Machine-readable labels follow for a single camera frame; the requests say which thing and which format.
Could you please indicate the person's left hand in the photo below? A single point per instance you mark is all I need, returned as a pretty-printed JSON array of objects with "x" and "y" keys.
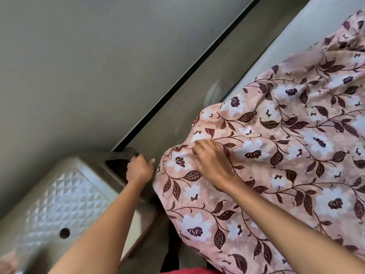
[{"x": 139, "y": 171}]

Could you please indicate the person's right hand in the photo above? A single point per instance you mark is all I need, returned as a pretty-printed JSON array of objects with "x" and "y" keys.
[{"x": 214, "y": 165}]

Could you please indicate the pink floral bed sheet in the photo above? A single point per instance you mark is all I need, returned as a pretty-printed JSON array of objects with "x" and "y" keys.
[{"x": 285, "y": 154}]

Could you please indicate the white textured mattress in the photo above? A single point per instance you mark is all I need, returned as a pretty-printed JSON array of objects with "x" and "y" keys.
[{"x": 285, "y": 37}]

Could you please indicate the person's right forearm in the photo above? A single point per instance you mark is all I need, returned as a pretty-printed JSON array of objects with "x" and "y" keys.
[{"x": 291, "y": 225}]

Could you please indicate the person's left forearm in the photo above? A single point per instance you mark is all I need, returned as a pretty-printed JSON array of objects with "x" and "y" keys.
[{"x": 97, "y": 234}]

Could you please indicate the person's black trousers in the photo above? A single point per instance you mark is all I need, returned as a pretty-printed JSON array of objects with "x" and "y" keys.
[{"x": 171, "y": 253}]

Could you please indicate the person's pink garment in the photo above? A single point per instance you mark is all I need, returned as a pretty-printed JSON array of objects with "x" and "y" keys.
[{"x": 191, "y": 271}]

